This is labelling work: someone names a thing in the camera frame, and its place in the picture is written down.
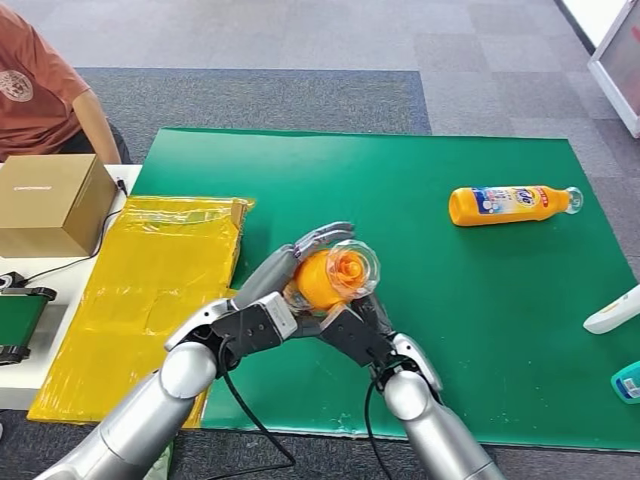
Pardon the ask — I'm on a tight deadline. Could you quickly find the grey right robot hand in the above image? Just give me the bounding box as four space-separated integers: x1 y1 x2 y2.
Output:
349 293 397 340

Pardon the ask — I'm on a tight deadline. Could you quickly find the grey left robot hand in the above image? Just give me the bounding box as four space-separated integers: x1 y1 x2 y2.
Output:
232 221 356 313

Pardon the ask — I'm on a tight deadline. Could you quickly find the orange detergent bottle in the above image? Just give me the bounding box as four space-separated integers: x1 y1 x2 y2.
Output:
287 239 381 314
448 185 584 229

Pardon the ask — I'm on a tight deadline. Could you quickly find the white plastic bottle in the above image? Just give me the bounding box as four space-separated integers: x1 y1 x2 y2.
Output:
583 284 640 336

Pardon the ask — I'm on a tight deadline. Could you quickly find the teal plastic bottle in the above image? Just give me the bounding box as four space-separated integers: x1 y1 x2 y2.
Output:
611 360 640 405

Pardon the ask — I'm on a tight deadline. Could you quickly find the green table mat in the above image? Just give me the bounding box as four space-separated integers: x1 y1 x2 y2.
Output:
131 127 640 453

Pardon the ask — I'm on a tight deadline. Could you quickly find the yellow plastic bag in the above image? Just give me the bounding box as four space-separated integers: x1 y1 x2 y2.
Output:
27 195 256 429

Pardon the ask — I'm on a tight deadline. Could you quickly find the white table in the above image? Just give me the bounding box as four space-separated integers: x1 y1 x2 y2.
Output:
0 164 143 412

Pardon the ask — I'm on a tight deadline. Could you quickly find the brown cardboard box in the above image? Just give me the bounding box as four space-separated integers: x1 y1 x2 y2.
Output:
0 153 119 260

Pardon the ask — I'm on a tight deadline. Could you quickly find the small black green conveyor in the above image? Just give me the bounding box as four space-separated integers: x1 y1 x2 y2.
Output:
0 286 57 366

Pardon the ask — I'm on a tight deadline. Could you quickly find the person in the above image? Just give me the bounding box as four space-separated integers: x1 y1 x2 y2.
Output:
0 3 132 166

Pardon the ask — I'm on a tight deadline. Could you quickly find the white framed sign board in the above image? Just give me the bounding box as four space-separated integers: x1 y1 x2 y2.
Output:
587 0 640 139

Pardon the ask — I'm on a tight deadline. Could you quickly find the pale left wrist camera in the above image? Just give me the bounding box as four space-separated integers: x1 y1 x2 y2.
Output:
257 291 299 342

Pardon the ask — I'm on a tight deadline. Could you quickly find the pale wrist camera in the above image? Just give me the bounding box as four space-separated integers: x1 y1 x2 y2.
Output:
257 291 299 342
318 303 347 327

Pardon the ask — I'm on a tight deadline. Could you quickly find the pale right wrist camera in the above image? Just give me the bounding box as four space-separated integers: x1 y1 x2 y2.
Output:
318 303 347 327

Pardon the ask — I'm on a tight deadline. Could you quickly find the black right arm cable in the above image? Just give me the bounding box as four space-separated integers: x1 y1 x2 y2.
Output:
364 357 401 480

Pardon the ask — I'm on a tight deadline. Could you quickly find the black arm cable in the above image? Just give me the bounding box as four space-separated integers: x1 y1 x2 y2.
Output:
364 357 401 480
207 334 297 480

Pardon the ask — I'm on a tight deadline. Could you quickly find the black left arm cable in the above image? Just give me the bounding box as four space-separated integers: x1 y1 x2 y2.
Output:
207 334 297 480

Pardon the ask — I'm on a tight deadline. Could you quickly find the thin black power cable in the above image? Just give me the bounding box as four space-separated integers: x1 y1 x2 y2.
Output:
20 177 128 285

